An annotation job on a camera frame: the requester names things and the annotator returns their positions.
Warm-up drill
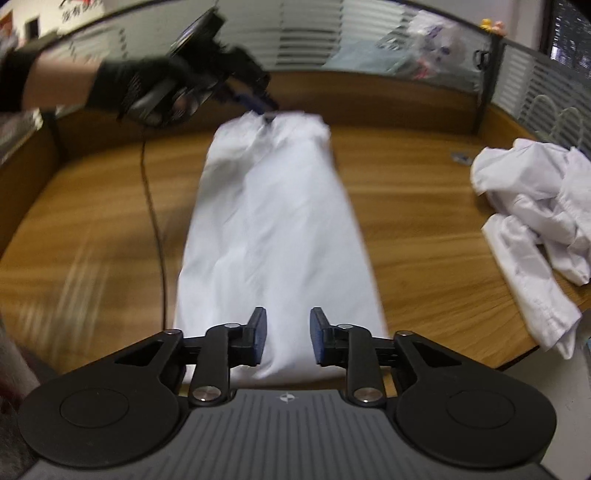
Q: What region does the person's left hand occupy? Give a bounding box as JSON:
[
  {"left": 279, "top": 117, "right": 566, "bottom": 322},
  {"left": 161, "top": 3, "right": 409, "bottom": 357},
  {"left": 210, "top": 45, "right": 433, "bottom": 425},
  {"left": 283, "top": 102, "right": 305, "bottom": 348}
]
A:
[{"left": 88, "top": 56, "right": 195, "bottom": 121}]

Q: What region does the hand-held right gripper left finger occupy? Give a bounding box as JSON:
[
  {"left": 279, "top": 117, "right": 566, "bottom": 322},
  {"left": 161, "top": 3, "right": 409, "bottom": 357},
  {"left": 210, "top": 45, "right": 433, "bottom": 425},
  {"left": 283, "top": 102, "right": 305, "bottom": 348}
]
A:
[{"left": 113, "top": 307, "right": 269, "bottom": 408}]

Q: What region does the clear plastic bag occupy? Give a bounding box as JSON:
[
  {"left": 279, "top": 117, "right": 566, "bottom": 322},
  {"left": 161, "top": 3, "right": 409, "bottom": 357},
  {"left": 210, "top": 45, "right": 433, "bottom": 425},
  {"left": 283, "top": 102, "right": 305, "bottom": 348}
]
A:
[{"left": 332, "top": 9, "right": 467, "bottom": 77}]

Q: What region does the dark window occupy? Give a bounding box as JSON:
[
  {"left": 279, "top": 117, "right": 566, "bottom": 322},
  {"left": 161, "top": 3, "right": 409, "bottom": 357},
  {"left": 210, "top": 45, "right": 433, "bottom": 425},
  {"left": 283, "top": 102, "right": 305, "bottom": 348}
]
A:
[{"left": 538, "top": 0, "right": 591, "bottom": 79}]

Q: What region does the white wire rack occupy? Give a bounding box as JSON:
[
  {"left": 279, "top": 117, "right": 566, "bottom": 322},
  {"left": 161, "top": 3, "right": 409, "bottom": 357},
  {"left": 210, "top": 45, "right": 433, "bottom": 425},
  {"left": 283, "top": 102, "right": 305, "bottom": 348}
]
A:
[{"left": 526, "top": 95, "right": 591, "bottom": 148}]

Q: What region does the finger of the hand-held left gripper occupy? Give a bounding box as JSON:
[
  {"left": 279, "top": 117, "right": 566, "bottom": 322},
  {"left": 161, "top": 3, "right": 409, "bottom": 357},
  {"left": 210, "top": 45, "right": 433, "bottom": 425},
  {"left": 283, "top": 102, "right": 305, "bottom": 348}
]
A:
[{"left": 230, "top": 88, "right": 280, "bottom": 124}]

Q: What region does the white shirt with black label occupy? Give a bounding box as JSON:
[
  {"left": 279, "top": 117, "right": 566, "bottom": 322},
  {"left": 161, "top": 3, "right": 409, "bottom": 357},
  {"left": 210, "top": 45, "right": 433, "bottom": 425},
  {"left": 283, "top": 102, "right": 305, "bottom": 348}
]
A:
[{"left": 173, "top": 111, "right": 389, "bottom": 388}]

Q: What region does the white collared shirt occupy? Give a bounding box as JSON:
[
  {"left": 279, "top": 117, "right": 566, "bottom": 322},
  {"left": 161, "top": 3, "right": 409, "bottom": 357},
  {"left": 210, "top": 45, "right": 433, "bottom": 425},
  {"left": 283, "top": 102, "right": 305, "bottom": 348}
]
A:
[{"left": 470, "top": 137, "right": 591, "bottom": 361}]

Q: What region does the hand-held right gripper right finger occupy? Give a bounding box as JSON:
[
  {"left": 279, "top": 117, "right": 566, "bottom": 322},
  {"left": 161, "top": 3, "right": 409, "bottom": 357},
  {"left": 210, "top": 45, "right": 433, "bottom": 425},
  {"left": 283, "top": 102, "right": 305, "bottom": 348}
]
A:
[{"left": 310, "top": 307, "right": 462, "bottom": 408}]

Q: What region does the black cable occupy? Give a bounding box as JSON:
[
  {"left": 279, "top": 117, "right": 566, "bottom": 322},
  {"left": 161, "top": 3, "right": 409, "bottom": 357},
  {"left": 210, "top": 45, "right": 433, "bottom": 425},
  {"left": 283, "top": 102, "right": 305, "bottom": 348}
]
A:
[{"left": 139, "top": 136, "right": 169, "bottom": 333}]

